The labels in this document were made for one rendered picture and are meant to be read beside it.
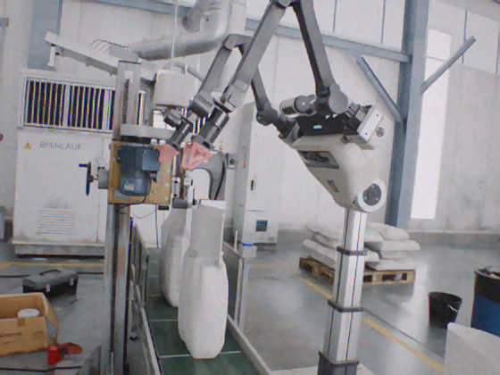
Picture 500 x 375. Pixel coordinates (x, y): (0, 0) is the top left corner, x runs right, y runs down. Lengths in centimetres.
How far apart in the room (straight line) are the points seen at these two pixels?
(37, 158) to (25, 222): 73
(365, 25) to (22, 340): 693
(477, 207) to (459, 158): 118
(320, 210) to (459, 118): 358
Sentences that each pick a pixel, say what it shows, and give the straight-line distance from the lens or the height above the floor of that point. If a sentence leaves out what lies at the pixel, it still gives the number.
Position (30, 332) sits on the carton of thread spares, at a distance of 290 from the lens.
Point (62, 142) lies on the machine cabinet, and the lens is 492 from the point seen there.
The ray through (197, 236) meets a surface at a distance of 190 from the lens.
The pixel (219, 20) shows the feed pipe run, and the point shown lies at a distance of 472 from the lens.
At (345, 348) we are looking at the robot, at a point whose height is 50.
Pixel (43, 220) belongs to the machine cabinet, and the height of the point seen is 45.
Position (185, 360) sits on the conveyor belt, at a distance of 199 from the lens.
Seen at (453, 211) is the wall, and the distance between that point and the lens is 907.
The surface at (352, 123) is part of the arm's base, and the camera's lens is 146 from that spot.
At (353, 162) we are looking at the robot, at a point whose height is 132.
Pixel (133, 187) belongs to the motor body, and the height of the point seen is 113.
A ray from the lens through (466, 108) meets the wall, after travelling 922.
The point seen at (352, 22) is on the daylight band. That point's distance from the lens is 773.
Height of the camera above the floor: 129
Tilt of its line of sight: 4 degrees down
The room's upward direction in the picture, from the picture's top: 5 degrees clockwise
